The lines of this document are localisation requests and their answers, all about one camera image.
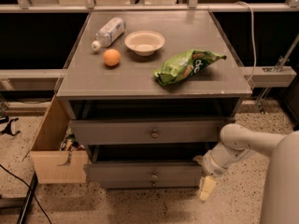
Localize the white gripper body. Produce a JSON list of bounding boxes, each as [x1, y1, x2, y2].
[[202, 150, 228, 177]]

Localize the grey drawer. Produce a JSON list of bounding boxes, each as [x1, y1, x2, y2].
[[84, 143, 208, 183], [100, 179, 199, 189], [70, 118, 235, 145]]

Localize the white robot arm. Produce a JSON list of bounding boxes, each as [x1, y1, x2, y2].
[[193, 123, 299, 224]]

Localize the grey top drawer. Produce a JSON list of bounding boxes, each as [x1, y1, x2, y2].
[[70, 118, 235, 145]]

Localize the grey drawer cabinet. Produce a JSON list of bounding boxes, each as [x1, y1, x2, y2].
[[56, 9, 253, 190]]

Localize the grey bottom drawer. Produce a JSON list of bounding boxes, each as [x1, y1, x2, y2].
[[100, 179, 199, 189]]

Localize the green chip bag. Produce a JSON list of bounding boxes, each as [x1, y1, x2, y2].
[[153, 49, 226, 86]]

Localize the white paper bowl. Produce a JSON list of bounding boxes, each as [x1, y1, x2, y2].
[[124, 31, 165, 57]]

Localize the snack packets in box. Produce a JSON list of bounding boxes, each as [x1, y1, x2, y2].
[[60, 127, 84, 151]]

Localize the orange fruit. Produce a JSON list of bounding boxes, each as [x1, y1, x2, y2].
[[103, 49, 121, 66]]

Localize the light wooden box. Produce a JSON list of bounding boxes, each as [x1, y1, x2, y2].
[[29, 97, 89, 184]]

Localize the clear plastic water bottle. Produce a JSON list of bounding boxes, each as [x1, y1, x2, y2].
[[91, 17, 125, 50]]

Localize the black clamp tool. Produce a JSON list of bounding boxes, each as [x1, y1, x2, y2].
[[0, 116, 20, 136]]

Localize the metal railing frame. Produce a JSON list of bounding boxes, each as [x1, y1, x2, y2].
[[0, 0, 299, 91]]

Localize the white hanging cable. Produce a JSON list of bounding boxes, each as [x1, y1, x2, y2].
[[235, 1, 258, 83]]

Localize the black floor cable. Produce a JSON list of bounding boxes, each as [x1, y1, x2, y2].
[[0, 163, 53, 224]]

